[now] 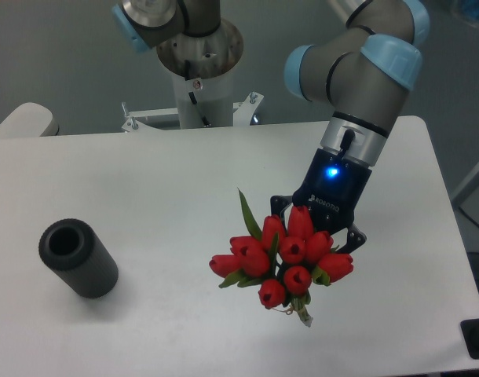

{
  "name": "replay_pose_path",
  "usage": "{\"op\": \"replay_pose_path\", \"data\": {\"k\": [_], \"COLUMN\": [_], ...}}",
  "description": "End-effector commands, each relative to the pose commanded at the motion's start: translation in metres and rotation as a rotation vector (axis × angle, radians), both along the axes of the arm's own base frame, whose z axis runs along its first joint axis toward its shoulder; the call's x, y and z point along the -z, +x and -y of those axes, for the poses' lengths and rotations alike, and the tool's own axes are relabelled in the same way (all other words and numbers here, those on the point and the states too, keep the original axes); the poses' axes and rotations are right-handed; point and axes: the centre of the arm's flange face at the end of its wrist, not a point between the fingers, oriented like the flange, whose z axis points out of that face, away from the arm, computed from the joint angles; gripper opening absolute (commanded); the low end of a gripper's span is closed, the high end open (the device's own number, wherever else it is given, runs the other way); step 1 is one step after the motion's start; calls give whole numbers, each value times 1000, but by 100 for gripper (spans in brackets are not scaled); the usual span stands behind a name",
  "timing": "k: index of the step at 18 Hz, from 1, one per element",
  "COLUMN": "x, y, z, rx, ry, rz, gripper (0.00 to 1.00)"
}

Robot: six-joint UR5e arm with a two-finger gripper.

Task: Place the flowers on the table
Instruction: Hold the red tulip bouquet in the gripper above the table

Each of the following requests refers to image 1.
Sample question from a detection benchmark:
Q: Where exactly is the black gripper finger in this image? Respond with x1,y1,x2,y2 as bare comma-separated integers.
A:
332,224,367,254
270,196,293,225

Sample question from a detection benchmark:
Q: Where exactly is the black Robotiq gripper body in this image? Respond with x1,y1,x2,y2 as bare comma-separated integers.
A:
292,149,371,234

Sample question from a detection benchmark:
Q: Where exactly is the red tulip bouquet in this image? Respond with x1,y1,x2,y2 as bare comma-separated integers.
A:
209,192,354,328

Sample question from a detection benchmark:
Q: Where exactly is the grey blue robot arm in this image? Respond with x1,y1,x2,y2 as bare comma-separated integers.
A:
112,1,430,254

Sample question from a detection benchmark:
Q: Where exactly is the black clamp at table edge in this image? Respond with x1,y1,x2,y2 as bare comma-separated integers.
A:
460,319,479,360

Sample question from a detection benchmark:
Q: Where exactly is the black ribbed cylindrical vase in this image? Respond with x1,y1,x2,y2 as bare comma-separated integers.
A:
38,218,119,298

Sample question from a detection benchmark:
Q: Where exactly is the white chair seat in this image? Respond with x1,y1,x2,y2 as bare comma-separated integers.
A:
0,102,60,140

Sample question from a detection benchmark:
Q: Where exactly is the white metal base frame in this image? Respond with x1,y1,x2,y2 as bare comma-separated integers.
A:
121,91,265,133

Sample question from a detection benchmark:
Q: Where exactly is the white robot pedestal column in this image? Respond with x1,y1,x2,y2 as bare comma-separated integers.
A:
172,74,233,130

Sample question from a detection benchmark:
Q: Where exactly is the black cable on pedestal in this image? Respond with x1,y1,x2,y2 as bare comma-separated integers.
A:
183,59,211,129

